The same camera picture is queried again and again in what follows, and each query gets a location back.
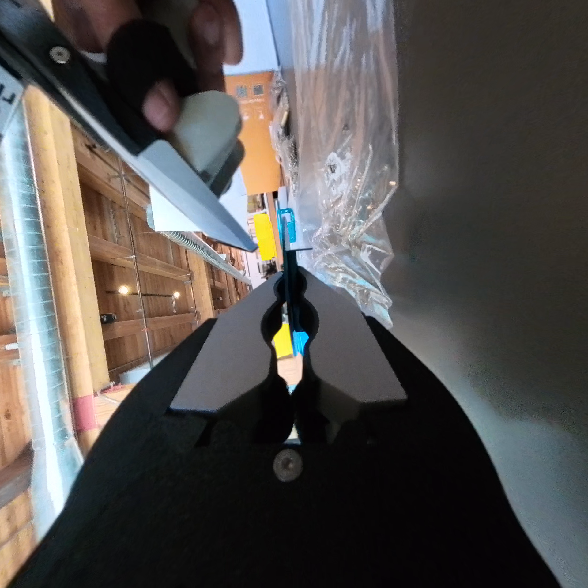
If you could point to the round wooden column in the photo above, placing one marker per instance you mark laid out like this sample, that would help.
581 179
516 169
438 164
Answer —
59 252

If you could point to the orange cardboard box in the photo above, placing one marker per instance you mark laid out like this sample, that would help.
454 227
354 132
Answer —
255 138

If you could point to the white foam pad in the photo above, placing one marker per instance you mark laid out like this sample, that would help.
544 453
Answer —
284 197

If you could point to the large silver duct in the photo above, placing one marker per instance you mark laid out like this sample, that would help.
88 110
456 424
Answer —
32 321

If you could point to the long blue perforated bracket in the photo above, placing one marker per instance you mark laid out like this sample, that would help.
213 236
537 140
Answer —
285 225

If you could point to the spiral metal duct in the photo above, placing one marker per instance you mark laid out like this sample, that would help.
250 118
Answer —
216 257

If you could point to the yellow panel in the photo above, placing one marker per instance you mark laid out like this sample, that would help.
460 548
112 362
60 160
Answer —
265 236
282 342

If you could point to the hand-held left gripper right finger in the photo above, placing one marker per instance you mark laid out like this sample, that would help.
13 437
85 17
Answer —
353 363

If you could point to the person's right hand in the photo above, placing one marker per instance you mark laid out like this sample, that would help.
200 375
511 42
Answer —
92 23

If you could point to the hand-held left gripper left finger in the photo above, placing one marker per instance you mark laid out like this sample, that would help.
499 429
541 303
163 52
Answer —
220 363

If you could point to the pile of small screw bags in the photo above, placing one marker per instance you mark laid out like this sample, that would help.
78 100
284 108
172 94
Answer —
285 138

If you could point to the teal round metal disc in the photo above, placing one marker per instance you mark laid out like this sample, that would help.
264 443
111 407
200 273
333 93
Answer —
290 285

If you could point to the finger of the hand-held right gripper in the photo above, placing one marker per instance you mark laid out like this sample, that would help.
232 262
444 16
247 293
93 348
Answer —
197 197

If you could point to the white hanging panel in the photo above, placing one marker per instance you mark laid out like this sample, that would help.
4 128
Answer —
165 220

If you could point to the clear plastic bag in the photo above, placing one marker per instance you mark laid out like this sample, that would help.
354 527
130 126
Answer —
344 115

